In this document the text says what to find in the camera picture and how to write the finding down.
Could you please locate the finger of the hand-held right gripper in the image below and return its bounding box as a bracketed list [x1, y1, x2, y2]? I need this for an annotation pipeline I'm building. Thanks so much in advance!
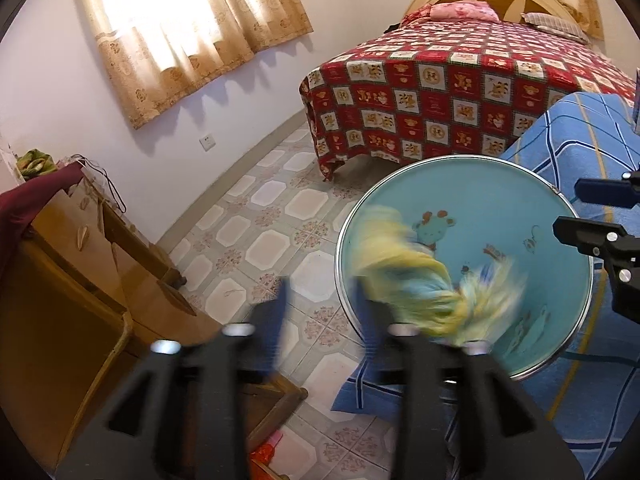
[574, 170, 640, 209]
[552, 216, 640, 326]

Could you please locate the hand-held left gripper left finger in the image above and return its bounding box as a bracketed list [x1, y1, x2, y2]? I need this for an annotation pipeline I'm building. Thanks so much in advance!
[55, 277, 293, 480]

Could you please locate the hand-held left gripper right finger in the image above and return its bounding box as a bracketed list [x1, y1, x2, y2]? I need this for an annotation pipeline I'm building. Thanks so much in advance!
[352, 280, 586, 480]

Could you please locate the yellow plastic wrapper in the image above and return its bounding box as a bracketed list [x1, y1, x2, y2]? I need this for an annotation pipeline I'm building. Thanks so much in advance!
[350, 205, 528, 348]

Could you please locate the blue enamel basin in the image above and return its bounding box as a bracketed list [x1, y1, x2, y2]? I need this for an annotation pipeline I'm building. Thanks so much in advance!
[334, 156, 596, 381]

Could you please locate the red plastic bag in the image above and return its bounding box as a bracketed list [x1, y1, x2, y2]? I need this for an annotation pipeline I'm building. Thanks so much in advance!
[250, 432, 283, 480]

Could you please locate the striped pillow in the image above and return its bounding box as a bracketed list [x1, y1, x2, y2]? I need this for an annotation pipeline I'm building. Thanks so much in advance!
[520, 11, 591, 43]

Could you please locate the blue plaid cloth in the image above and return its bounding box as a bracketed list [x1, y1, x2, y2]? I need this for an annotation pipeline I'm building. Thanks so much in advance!
[330, 91, 640, 480]

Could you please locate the bed with red quilt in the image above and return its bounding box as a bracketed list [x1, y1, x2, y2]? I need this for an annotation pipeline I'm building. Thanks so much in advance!
[299, 19, 638, 181]

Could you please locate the wooden cabinet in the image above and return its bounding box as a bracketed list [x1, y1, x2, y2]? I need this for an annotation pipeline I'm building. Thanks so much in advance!
[0, 160, 308, 466]

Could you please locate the pink pillow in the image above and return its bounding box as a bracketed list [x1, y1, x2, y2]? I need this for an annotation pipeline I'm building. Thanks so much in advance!
[402, 2, 501, 23]

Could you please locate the dark red cloth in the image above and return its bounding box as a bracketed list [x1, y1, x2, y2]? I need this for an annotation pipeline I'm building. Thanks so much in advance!
[0, 162, 86, 281]

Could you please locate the green cloth bundle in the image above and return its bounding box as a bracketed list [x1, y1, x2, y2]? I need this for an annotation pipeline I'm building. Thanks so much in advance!
[15, 149, 56, 177]

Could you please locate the large beige patterned curtain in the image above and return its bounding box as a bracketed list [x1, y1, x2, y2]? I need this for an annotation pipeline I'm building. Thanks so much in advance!
[70, 0, 316, 131]

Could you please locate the thin dark cable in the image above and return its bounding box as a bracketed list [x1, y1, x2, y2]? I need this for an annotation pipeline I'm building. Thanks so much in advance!
[75, 156, 128, 213]

